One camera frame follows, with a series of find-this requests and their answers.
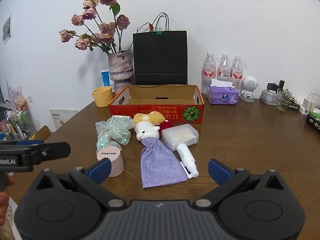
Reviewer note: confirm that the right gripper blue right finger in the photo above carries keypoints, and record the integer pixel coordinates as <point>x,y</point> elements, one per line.
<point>229,182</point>

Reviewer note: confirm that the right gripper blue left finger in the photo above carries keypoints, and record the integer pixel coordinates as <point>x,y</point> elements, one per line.
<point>88,180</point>

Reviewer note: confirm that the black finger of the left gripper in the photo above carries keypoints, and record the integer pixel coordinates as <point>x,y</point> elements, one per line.
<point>49,151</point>

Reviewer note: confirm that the pink cylindrical jar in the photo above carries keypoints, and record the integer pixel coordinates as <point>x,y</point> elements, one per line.
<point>117,163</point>

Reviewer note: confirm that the white spray bottle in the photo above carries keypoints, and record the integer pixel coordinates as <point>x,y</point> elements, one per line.
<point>187,161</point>

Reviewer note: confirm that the iridescent plastic bag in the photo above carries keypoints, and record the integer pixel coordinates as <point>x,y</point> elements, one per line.
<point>115,131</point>

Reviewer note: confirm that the translucent plastic box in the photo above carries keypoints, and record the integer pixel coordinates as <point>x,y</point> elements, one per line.
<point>181,134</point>

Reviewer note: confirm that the purple drawstring pouch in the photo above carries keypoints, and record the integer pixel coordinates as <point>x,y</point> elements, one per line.
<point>159,166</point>

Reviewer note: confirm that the white orange plush toy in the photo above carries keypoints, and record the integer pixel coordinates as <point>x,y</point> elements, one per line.
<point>148,125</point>

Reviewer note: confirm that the red rose flower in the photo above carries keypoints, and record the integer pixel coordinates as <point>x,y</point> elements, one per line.
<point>165,124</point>

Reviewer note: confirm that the person's left hand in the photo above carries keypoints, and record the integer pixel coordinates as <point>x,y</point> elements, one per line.
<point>4,199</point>

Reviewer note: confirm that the brown cardboard box on floor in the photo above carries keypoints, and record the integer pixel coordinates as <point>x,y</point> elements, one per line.
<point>41,134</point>

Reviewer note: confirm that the cluttered storage rack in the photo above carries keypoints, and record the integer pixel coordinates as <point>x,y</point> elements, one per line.
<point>16,121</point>

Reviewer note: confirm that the yellow mug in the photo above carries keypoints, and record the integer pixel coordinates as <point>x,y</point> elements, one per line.
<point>102,96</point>

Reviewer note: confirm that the purple tissue pack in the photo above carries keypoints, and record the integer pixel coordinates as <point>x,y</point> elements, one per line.
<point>222,93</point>

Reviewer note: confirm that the orange cardboard box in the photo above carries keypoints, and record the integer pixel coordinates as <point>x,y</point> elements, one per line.
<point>178,103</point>

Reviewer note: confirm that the white robot figurine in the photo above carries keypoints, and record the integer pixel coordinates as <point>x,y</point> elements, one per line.
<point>249,84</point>

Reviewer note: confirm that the clear glass cup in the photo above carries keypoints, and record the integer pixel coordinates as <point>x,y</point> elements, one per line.
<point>283,98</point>

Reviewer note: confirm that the blue white tube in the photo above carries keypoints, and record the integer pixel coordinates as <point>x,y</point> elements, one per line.
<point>105,78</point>

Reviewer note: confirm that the black patterned box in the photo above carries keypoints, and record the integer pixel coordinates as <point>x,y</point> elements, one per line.
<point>313,120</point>

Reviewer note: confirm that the right water bottle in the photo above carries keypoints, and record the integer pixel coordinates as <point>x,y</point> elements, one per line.
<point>236,73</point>

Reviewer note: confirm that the water bottle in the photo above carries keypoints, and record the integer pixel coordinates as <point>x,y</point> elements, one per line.
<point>224,68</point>
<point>236,73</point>
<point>208,71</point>

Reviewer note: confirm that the middle water bottle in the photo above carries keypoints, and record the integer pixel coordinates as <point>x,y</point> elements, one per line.
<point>224,68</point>

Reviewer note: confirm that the left water bottle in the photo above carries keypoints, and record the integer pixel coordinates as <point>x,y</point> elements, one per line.
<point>208,71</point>

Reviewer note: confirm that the white charger adapter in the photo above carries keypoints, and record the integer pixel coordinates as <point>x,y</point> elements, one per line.
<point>309,105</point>

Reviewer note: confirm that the pink ceramic vase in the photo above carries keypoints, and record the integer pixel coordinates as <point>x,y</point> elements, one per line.
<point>120,70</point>

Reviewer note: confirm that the dried pink rose bouquet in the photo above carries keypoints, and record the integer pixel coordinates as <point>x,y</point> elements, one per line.
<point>99,34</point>

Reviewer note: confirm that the black paper bag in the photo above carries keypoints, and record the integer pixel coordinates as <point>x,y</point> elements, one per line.
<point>160,59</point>

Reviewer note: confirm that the wall poster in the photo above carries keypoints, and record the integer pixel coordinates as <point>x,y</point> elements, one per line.
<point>7,30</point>

